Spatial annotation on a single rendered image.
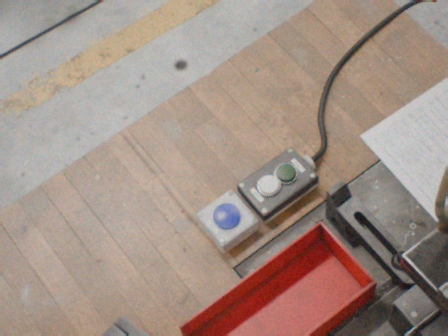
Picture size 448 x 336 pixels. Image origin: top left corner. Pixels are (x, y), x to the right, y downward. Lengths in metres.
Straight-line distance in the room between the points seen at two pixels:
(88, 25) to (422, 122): 1.49
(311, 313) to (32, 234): 0.44
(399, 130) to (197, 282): 0.39
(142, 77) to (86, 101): 0.17
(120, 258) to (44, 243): 0.12
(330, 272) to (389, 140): 0.24
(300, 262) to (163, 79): 1.34
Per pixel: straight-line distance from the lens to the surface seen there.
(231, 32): 2.67
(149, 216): 1.40
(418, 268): 1.10
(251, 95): 1.48
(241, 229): 1.34
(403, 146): 1.44
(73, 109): 2.60
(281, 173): 1.37
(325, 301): 1.33
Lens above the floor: 2.16
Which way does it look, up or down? 62 degrees down
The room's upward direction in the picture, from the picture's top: 9 degrees counter-clockwise
